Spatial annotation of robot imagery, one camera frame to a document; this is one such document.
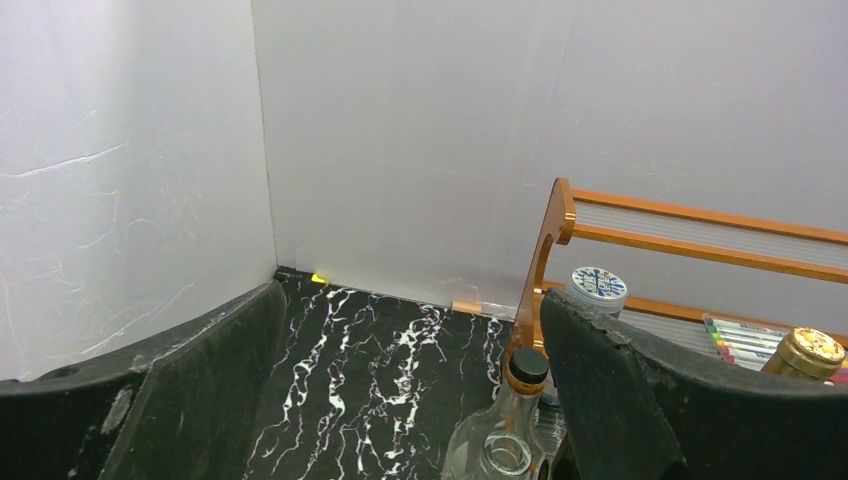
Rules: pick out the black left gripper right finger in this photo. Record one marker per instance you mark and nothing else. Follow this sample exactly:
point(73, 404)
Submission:
point(637, 406)

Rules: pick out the orange wooden shelf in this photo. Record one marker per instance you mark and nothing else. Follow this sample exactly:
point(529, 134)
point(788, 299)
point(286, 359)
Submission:
point(780, 275)

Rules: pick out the blue lidded jar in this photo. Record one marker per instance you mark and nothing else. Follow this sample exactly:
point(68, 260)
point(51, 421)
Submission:
point(599, 288)

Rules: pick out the orange tape piece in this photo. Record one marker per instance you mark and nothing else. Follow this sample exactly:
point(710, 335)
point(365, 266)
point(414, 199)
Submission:
point(473, 308)

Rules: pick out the gold foil wine bottle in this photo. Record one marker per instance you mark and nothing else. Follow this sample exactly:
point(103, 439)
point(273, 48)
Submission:
point(807, 354)

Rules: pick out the clear glass bottle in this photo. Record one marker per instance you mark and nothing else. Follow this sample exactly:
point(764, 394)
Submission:
point(513, 410)

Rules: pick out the marker pen set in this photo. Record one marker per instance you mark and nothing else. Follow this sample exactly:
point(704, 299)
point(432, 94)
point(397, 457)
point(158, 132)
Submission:
point(751, 345)

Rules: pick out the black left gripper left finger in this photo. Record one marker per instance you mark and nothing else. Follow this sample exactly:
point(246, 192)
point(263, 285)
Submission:
point(179, 404)

